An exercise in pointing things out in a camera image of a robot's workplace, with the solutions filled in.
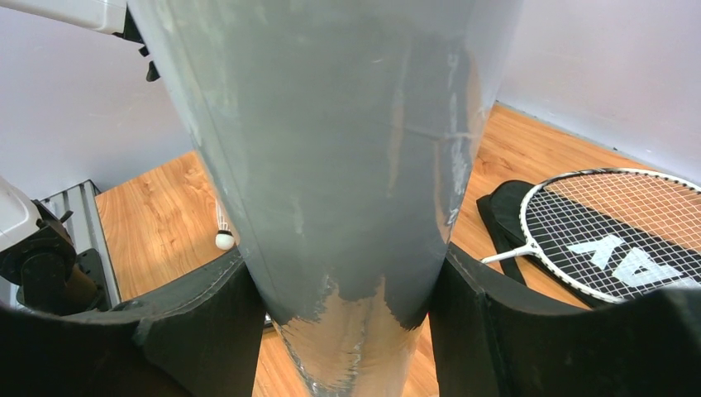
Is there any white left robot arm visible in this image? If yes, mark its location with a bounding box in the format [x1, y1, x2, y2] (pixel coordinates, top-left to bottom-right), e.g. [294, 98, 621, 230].
[1, 1, 188, 314]

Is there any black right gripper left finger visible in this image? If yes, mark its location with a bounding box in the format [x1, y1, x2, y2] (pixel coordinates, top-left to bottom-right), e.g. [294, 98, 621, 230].
[1, 250, 265, 396]

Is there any white shuttlecock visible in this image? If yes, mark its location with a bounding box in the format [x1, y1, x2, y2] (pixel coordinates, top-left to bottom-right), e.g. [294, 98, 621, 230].
[215, 199, 236, 251]

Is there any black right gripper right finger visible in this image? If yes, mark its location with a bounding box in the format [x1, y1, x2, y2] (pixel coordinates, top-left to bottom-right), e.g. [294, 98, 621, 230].
[429, 246, 700, 396]

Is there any white racket on bag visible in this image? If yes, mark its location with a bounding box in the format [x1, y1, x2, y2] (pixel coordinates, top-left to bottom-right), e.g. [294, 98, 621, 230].
[480, 167, 701, 305]

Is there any black racket bag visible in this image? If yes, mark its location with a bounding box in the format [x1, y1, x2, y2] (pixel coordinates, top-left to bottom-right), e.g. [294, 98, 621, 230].
[475, 179, 701, 309]

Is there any white shuttlecock tube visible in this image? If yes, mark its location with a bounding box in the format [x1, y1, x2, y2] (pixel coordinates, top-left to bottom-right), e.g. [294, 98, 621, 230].
[127, 1, 523, 396]

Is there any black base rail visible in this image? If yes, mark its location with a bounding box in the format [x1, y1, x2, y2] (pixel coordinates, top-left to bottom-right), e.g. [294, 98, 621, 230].
[0, 179, 122, 311]

